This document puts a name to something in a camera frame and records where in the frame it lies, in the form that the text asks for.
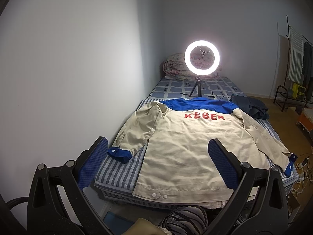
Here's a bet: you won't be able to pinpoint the folded floral blanket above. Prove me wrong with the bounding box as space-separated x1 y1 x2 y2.
163 53 214 80

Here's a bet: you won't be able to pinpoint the dark hanging garment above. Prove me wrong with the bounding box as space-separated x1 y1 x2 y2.
302 42 312 100

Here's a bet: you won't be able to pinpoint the beige and blue jacket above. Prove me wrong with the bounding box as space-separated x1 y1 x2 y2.
108 97 299 209

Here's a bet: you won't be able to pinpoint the yellow box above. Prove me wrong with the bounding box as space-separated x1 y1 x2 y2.
292 83 306 100

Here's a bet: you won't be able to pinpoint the white cables on floor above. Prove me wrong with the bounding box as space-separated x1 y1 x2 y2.
289 153 311 201

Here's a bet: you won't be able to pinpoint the ring light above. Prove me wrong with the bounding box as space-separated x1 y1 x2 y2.
184 40 220 76

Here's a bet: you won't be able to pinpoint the blue checkered bed sheet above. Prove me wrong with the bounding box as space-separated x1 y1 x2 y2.
148 76 246 101

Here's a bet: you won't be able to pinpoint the black tripod stand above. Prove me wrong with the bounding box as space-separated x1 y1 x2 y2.
188 76 202 97

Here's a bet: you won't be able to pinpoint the black clothes rack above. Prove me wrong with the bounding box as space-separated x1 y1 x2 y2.
273 17 312 111

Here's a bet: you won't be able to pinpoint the orange stool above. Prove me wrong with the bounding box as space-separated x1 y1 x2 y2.
297 108 313 134

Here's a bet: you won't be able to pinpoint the striped hanging towel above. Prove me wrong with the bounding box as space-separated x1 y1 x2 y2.
287 27 303 83

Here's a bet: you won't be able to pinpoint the striped trouser leg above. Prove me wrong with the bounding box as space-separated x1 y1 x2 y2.
158 206 209 234

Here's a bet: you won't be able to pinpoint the dark blue clothing pile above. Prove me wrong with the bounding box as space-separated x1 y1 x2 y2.
231 95 270 120

